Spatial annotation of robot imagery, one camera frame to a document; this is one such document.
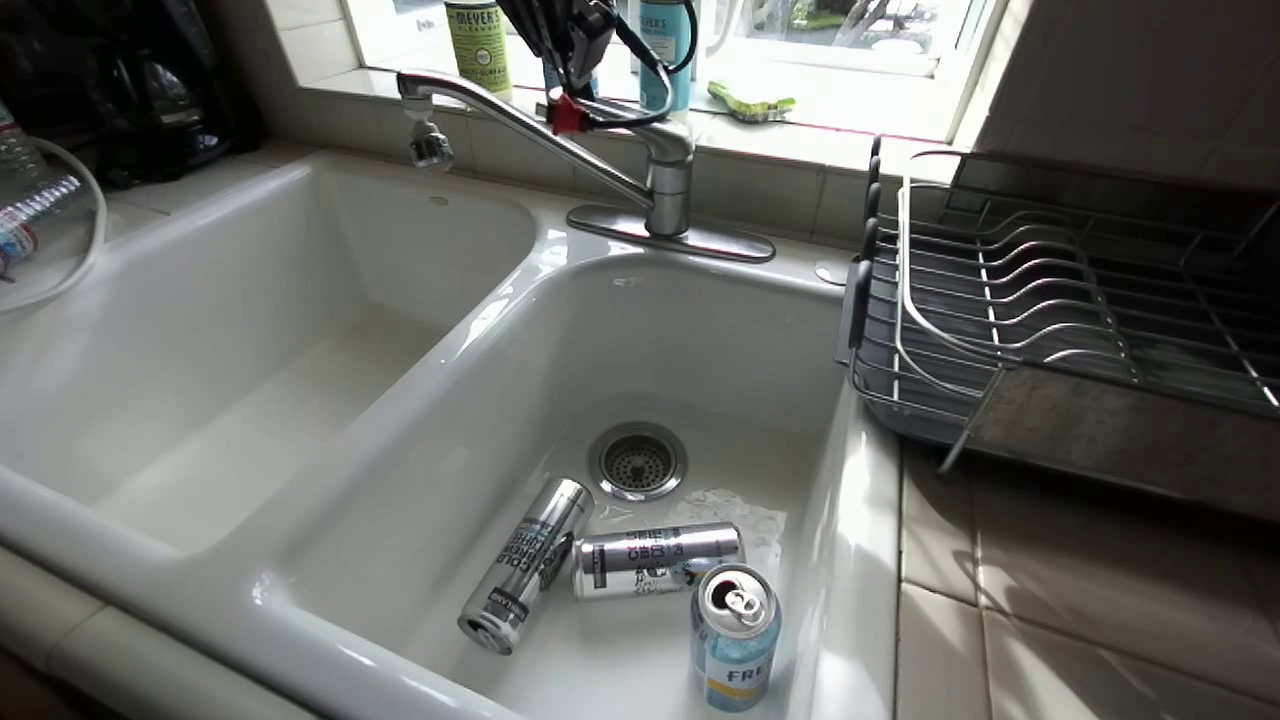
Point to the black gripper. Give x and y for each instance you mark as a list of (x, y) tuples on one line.
[(560, 20)]

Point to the chrome sink faucet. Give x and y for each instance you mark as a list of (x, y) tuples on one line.
[(667, 138)]

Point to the chrome tap spout and base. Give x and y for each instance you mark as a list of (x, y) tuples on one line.
[(660, 202)]

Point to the green soap bottle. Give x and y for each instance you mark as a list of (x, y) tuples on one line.
[(479, 46)]

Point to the teal soap bottle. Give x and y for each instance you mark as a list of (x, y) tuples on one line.
[(667, 60)]

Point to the green cloth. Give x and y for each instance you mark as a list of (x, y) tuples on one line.
[(749, 106)]

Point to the window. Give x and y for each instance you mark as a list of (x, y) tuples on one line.
[(852, 60)]

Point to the metal sink drain strainer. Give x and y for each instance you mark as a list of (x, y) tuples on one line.
[(637, 463)]

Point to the black appliance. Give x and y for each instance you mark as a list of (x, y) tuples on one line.
[(145, 95)]

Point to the white double basin sink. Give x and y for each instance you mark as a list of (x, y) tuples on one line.
[(401, 504)]

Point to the tall silver drink can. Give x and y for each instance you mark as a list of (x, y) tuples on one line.
[(657, 557), (520, 565)]

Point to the clear glass bowl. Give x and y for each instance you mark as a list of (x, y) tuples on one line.
[(94, 252)]

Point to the striped flat packet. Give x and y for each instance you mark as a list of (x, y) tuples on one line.
[(29, 202)]

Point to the blue drink can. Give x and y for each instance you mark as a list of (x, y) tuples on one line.
[(734, 655)]

